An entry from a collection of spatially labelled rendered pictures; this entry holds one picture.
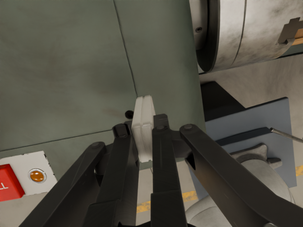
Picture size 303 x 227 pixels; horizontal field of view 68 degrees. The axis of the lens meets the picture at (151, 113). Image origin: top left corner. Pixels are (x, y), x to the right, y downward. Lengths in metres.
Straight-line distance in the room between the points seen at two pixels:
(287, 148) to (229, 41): 0.79
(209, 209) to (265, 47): 0.58
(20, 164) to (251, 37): 0.40
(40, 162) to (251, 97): 1.59
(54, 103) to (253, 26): 0.30
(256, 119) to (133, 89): 0.72
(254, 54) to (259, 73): 1.35
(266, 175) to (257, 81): 1.03
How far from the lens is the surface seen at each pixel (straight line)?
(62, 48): 0.31
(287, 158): 1.13
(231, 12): 0.34
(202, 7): 0.37
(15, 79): 0.35
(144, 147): 0.16
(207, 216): 0.82
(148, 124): 0.16
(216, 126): 0.92
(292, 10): 0.38
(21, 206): 2.46
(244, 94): 1.76
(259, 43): 0.39
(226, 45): 0.36
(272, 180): 0.83
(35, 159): 0.39
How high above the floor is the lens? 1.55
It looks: 68 degrees down
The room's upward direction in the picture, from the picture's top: 179 degrees clockwise
